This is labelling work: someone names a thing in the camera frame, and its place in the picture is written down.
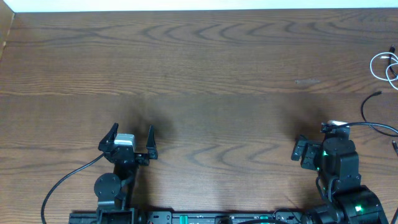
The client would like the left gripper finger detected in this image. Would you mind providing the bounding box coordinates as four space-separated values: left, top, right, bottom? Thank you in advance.
146 125 158 159
98 123 119 149

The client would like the white usb cable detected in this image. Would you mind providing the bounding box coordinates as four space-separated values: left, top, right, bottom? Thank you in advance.
369 52 398 91

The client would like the black usb cable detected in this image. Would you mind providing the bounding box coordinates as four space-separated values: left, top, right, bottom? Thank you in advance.
360 45 398 156

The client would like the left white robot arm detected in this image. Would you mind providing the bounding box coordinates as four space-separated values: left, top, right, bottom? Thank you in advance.
94 123 158 223

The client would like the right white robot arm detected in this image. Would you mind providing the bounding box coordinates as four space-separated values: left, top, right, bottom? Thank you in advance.
291 121 388 224

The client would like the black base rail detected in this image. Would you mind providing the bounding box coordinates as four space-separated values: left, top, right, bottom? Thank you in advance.
68 208 303 224

